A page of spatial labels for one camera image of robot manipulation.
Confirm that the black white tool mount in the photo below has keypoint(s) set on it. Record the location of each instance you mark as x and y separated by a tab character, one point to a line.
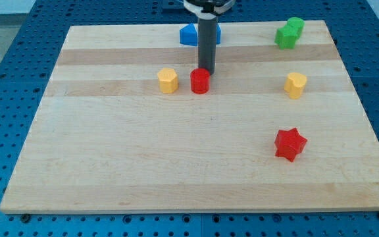
208	8

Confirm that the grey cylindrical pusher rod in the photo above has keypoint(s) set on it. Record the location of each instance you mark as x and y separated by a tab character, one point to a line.
207	33

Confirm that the yellow hexagon block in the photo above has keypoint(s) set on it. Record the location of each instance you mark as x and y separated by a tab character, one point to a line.
168	80

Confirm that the wooden board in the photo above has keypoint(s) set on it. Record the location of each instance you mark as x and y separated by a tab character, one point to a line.
105	139

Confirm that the blue block behind pusher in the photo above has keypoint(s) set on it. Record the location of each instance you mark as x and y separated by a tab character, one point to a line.
218	34

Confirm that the blue triangle block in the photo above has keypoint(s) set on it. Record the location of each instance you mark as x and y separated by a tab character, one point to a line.
188	35

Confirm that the red cylinder block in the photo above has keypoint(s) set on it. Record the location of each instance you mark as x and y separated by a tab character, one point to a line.
200	80

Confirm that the green star block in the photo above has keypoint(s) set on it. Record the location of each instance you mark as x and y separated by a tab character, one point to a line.
286	37

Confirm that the green cylinder block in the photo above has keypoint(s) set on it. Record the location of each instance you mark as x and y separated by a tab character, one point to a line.
297	24

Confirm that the yellow heart block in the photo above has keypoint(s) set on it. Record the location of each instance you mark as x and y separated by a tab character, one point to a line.
295	84

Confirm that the red star block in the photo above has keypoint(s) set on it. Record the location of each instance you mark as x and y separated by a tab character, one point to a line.
289	144

